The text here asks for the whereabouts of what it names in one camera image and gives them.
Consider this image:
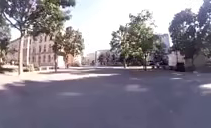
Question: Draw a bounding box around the pale distant building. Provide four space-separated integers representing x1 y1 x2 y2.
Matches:
82 49 111 66

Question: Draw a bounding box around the green leafy tree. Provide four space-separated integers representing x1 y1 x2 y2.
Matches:
109 9 161 72

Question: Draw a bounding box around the small leafy tree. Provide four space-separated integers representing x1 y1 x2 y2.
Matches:
51 27 85 73

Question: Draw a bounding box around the grey tall building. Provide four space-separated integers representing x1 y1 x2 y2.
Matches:
156 33 171 51

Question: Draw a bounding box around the beige multi-storey building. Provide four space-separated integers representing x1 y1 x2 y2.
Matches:
6 32 67 70

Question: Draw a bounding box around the white vehicle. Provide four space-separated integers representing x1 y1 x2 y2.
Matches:
167 50 186 70

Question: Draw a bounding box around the dark bin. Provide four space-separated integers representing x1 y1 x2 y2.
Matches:
176 62 186 73

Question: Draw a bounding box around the large tree with pale trunk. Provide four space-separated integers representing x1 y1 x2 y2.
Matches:
0 0 77 76

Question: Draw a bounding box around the dark dense tree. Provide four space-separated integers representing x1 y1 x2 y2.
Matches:
168 0 211 68

